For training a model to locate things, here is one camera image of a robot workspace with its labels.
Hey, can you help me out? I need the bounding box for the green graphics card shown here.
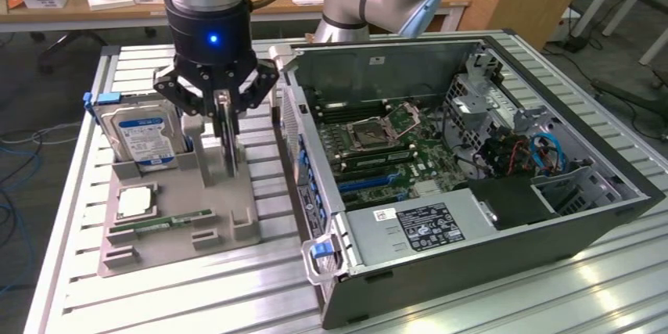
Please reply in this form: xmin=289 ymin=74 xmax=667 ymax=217
xmin=213 ymin=89 xmax=245 ymax=179

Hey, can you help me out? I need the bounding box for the metal socket cover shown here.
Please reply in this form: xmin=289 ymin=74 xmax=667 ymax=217
xmin=383 ymin=101 xmax=427 ymax=135

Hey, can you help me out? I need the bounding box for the blue floor cable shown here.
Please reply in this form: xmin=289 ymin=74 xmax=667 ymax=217
xmin=0 ymin=142 xmax=43 ymax=296

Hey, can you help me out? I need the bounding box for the red wire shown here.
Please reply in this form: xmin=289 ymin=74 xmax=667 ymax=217
xmin=510 ymin=137 xmax=530 ymax=174

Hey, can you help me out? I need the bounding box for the silver power supply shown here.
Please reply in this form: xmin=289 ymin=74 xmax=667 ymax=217
xmin=334 ymin=189 xmax=503 ymax=268

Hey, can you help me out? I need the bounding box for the grey disk bay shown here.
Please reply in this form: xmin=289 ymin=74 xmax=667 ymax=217
xmin=530 ymin=165 xmax=623 ymax=217

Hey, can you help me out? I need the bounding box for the grey parts rack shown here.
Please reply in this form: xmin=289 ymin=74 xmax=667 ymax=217
xmin=98 ymin=113 xmax=263 ymax=278

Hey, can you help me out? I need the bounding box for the white power unit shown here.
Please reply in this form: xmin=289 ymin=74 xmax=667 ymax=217
xmin=555 ymin=7 xmax=585 ymax=44

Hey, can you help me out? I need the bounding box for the hard disk with blue caddy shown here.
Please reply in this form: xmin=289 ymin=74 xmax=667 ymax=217
xmin=83 ymin=89 xmax=185 ymax=173

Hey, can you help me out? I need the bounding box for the green motherboard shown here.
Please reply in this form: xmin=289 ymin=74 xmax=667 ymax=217
xmin=313 ymin=99 xmax=471 ymax=212

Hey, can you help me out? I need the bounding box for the black open PC case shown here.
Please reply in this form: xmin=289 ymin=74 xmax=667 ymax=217
xmin=267 ymin=28 xmax=654 ymax=330

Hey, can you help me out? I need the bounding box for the black labelled RAM stick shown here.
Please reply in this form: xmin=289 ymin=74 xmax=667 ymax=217
xmin=339 ymin=150 xmax=419 ymax=171

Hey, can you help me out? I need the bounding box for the white floor cable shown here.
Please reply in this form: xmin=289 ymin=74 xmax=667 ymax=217
xmin=0 ymin=122 xmax=85 ymax=145

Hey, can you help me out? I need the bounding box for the CPU socket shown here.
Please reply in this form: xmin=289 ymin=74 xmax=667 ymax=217
xmin=349 ymin=117 xmax=398 ymax=153

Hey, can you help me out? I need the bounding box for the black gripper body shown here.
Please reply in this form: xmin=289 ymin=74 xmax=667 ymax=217
xmin=166 ymin=0 xmax=261 ymax=92

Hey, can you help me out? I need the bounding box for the blue wire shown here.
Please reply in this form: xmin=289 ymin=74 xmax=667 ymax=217
xmin=530 ymin=132 xmax=570 ymax=174

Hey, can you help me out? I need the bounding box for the green RAM stick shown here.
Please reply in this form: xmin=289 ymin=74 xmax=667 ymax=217
xmin=110 ymin=208 xmax=215 ymax=235

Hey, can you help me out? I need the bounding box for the blue expansion slot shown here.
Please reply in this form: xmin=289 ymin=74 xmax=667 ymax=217
xmin=337 ymin=174 xmax=405 ymax=195

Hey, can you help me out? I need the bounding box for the black plastic shroud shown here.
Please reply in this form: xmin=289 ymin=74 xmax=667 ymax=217
xmin=467 ymin=175 xmax=563 ymax=232

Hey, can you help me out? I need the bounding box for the silver CPU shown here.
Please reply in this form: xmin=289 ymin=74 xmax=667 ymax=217
xmin=115 ymin=187 xmax=158 ymax=220

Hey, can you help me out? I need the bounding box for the silver perforated disk bay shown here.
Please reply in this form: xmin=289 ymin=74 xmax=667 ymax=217
xmin=443 ymin=71 xmax=523 ymax=143

